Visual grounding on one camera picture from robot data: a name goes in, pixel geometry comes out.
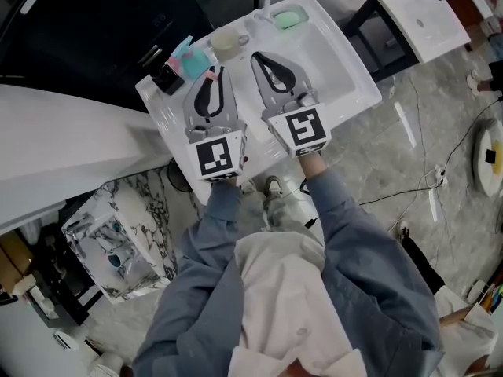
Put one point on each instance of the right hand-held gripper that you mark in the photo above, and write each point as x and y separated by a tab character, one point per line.
300	130

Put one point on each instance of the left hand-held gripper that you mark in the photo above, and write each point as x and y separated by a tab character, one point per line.
214	155

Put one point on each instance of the pink thin stick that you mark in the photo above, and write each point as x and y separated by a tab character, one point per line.
212	76

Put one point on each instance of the beige cup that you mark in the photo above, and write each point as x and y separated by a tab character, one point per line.
225	41

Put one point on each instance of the person's left forearm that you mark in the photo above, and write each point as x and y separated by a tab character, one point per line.
222	206

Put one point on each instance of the person's right forearm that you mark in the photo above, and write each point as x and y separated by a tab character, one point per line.
330	198

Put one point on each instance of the grey cup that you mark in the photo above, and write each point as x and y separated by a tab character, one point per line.
116	258

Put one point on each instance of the teal spray bottle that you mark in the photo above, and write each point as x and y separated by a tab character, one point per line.
194	63

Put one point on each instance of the small black box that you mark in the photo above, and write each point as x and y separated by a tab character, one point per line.
168	81

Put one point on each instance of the green soap bar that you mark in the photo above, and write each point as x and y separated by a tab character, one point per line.
286	20

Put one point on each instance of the green soap on dish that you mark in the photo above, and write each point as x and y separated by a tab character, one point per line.
303	14

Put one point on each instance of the black mesh trash bin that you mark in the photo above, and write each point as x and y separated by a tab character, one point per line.
178	176

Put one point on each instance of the person's right shoe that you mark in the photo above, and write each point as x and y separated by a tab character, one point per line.
272	186

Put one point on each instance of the person's legs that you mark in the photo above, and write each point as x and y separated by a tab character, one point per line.
283	214

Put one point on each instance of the marble sink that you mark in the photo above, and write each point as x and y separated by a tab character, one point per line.
141	218

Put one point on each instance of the black cabinet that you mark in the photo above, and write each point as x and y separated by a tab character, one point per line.
98	22

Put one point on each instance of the small white sink basin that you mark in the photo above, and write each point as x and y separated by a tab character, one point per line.
428	22

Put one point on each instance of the chrome faucet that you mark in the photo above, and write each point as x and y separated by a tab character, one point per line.
78	224

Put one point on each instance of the white power strip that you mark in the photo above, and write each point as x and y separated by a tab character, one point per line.
438	177

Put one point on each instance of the red cabinet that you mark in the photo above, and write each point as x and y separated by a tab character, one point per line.
463	8

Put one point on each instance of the person's torso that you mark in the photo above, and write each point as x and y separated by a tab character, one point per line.
283	289

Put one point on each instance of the black side table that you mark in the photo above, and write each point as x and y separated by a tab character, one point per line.
63	273

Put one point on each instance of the cardboard box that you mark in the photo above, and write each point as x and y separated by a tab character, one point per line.
13	261

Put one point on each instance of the white round appliance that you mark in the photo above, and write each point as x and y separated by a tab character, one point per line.
70	338

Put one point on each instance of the black sink frame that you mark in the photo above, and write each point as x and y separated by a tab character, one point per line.
373	34

